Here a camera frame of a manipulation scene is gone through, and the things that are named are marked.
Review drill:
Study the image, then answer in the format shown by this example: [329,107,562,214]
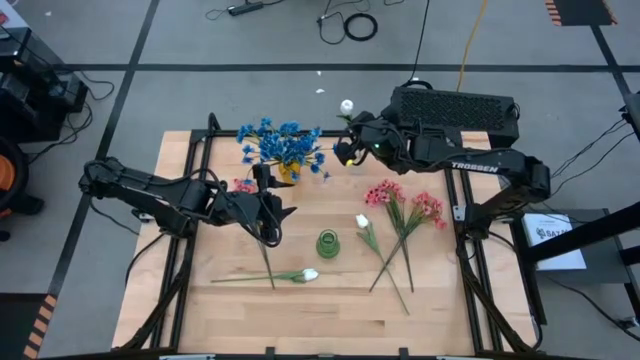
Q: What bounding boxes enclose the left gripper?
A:
[214,163,298,247]

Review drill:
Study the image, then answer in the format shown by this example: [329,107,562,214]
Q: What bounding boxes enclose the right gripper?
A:
[333,110,409,167]

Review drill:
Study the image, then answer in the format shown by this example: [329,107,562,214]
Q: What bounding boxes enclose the pink artificial flower bunch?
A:
[232,177,276,290]
[363,179,415,294]
[368,191,448,293]

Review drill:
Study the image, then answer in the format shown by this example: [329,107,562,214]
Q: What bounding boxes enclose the white artificial tulip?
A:
[210,268,320,285]
[354,213,411,317]
[335,98,355,126]

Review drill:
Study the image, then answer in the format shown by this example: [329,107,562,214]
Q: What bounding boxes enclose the green glass vase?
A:
[315,228,342,260]

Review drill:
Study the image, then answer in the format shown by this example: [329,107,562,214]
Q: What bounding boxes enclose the yellow glass vase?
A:
[277,162,303,185]

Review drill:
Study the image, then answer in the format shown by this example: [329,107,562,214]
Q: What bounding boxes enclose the black mesh computer case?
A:
[388,85,521,151]

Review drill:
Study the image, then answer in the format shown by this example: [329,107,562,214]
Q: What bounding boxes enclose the black power strip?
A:
[227,1,265,17]

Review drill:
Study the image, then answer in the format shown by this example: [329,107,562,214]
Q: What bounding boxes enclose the white printed sheet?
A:
[522,212,589,272]

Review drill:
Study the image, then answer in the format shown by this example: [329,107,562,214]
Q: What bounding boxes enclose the black side stand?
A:
[509,199,640,326]

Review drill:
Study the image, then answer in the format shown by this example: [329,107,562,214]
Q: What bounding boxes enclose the black mat hazard striped edge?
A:
[543,0,618,27]
[0,293,59,360]

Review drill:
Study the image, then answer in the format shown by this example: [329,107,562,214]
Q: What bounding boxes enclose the black equipment cart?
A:
[0,27,90,144]

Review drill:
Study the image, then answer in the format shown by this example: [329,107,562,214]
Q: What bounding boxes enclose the orange and black vacuum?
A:
[0,134,46,221]

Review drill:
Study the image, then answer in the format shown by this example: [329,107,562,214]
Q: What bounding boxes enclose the black device on stand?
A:
[621,92,640,144]

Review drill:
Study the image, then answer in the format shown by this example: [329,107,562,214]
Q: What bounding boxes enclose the coiled black cable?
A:
[342,12,379,43]

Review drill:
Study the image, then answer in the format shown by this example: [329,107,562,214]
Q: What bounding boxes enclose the black hanging cable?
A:
[399,0,432,91]

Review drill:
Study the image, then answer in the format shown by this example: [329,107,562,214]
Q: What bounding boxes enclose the thin black floor cable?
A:
[316,0,374,46]

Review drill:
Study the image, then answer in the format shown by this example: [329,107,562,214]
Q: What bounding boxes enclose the yellow hanging cable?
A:
[456,0,490,94]

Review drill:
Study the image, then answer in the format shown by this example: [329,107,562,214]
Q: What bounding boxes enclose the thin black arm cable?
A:
[549,118,629,180]
[549,130,637,199]

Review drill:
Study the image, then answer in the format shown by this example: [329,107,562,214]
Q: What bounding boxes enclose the black power adaptor with cable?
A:
[542,274,640,332]

